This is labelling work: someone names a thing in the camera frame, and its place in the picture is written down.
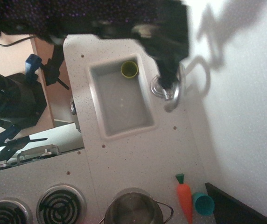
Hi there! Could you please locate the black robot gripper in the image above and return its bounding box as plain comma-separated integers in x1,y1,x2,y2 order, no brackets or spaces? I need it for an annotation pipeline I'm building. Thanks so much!
96,0,189,90

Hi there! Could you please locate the silver curved faucet spout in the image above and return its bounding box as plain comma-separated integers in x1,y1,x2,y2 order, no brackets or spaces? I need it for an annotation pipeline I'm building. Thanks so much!
162,63,185,112

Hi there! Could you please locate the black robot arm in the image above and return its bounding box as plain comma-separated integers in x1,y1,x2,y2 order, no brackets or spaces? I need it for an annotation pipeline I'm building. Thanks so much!
0,0,190,90

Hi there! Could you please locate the silver faucet base and knob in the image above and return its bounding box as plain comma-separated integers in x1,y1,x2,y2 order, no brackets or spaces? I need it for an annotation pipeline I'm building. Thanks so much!
150,75,174,101

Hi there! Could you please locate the yellow-green plastic cup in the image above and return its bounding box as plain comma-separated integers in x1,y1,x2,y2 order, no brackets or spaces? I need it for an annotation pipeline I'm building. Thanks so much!
120,61,139,79

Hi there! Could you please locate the white rectangular sink basin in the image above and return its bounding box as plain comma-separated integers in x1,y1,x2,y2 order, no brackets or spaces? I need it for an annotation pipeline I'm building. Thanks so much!
86,54,157,140

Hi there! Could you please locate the silver stove knob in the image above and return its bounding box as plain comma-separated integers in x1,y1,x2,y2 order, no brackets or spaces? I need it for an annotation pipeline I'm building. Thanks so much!
70,98,77,115

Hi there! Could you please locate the upper blue black clamp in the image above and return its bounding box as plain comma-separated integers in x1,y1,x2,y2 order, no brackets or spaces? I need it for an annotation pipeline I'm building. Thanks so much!
25,45,70,90

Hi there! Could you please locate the blue black clamp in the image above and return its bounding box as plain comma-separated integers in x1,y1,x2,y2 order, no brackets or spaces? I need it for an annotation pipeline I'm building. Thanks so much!
0,125,48,161
25,45,70,90

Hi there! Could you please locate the orange toy carrot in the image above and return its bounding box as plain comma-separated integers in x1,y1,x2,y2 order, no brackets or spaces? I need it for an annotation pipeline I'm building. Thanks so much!
176,173,193,224

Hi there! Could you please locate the teal plastic cup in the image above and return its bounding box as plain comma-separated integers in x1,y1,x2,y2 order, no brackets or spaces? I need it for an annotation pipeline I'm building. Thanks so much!
192,192,215,216

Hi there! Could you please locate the stainless steel pot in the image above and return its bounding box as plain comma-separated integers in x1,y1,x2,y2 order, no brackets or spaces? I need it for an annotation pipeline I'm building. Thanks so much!
99,188,174,224

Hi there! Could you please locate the black shelf corner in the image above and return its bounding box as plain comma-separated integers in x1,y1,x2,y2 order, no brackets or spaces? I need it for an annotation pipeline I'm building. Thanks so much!
205,182,267,224

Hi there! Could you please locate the white toy kitchen counter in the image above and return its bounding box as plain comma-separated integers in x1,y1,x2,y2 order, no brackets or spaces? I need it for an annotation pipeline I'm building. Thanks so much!
0,35,206,224

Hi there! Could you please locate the right black coil burner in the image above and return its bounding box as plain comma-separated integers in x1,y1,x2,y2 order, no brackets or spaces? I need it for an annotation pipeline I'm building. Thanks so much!
36,184,87,224

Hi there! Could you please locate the black coil burner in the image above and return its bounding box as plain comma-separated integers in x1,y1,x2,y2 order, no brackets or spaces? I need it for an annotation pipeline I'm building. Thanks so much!
36,184,87,224
0,198,33,224

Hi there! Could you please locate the lower blue black clamp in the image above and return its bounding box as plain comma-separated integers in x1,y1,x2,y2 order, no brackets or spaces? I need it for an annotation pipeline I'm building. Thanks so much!
0,125,48,161

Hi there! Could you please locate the left black coil burner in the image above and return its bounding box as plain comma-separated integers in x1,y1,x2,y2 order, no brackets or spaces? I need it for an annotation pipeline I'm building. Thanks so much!
0,198,33,224

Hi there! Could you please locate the silver oven door handle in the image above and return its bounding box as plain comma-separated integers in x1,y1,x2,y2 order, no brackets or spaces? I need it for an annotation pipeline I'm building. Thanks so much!
16,144,59,164

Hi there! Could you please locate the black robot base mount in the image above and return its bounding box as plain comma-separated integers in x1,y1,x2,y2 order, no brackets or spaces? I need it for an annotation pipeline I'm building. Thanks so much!
0,73,47,130

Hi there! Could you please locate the black cable on floor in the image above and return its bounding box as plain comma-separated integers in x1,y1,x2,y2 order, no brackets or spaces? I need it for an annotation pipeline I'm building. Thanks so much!
0,34,35,48

